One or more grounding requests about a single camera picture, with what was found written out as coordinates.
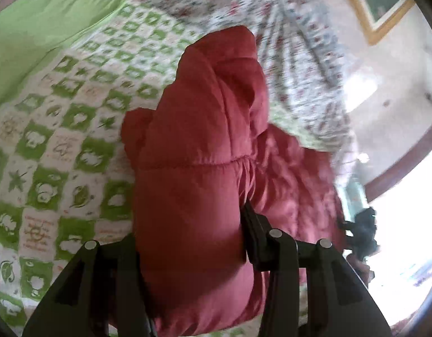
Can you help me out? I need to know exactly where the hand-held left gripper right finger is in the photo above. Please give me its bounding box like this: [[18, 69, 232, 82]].
[[240, 200, 392, 337]]

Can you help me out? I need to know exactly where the green checkered printed blanket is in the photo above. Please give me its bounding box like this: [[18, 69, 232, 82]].
[[0, 0, 343, 337]]

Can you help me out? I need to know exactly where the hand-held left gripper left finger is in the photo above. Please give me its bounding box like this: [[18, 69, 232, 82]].
[[22, 234, 157, 337]]

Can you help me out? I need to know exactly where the person's right hand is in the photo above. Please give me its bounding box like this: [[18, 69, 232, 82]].
[[346, 253, 374, 290]]

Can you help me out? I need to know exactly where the floral bedsheet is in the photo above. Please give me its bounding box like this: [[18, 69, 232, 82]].
[[62, 0, 360, 169]]

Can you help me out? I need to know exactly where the dark red window frame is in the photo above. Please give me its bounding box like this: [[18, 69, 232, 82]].
[[363, 119, 432, 201]]

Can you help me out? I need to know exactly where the red quilted jacket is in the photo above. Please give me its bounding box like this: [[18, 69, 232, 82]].
[[121, 25, 348, 337]]

